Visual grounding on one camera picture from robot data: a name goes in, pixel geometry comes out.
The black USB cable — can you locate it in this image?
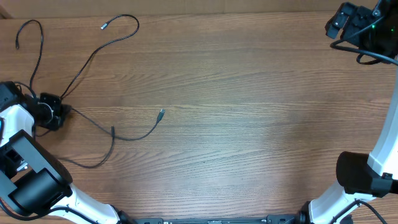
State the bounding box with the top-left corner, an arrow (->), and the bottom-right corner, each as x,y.
15,14 -> 140,100
58,105 -> 166,169

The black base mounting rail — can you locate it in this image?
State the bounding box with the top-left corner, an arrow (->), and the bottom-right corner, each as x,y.
133,214 -> 305,224

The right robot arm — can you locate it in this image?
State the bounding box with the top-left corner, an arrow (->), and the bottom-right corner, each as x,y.
285,0 -> 397,223

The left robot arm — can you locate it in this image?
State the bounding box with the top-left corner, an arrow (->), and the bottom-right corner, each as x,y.
1,82 -> 134,223

